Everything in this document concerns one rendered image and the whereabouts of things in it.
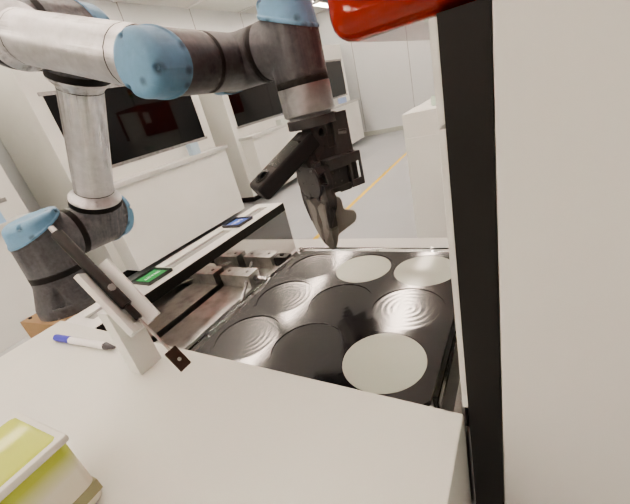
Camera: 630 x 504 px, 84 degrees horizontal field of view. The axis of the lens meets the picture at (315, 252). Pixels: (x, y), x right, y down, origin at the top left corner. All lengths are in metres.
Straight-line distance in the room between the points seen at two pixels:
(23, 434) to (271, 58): 0.47
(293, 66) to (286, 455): 0.44
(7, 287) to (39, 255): 2.39
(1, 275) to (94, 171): 2.44
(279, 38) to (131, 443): 0.48
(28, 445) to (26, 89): 3.58
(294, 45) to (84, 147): 0.56
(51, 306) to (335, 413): 0.79
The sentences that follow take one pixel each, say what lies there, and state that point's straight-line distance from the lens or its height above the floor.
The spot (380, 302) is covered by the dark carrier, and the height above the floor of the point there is 0.90.
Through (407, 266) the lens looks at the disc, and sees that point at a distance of 0.63.
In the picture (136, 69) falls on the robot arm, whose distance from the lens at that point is 0.48.
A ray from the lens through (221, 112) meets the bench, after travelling 5.17.
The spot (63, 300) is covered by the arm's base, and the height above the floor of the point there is 0.92.
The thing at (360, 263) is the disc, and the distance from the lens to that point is 0.66.
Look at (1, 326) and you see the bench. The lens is 3.38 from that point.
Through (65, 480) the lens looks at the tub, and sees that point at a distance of 0.34.
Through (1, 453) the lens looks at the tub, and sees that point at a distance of 0.35.
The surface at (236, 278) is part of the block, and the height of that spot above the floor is 0.90.
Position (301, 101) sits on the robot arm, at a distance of 0.52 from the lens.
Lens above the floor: 1.20
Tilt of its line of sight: 24 degrees down
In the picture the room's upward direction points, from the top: 15 degrees counter-clockwise
